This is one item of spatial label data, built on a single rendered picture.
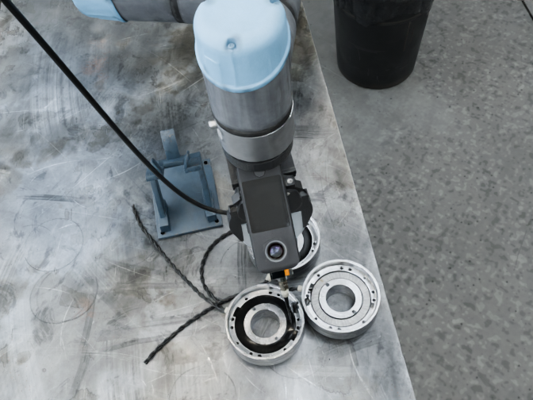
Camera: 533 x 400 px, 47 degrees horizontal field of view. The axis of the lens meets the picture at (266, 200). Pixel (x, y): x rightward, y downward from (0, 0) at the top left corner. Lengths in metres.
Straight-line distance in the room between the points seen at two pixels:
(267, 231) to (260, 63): 0.20
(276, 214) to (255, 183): 0.04
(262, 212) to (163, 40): 0.66
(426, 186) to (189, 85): 1.02
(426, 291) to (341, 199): 0.86
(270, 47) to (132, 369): 0.53
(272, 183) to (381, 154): 1.39
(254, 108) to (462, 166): 1.53
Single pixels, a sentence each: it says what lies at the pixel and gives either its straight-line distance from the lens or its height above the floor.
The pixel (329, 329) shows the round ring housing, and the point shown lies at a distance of 0.81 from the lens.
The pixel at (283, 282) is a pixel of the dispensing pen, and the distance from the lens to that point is 0.78.
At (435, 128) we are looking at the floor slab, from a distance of 2.08.
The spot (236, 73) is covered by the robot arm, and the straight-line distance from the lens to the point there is 0.49.
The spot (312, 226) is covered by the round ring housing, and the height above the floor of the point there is 0.83.
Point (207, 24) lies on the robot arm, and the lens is 0.49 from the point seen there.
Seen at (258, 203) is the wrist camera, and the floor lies 1.09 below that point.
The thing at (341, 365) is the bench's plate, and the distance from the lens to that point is 0.84.
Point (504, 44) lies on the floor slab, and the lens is 2.38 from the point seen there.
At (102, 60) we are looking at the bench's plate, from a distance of 1.21.
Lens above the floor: 1.60
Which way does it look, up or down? 58 degrees down
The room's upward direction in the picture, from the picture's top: 8 degrees counter-clockwise
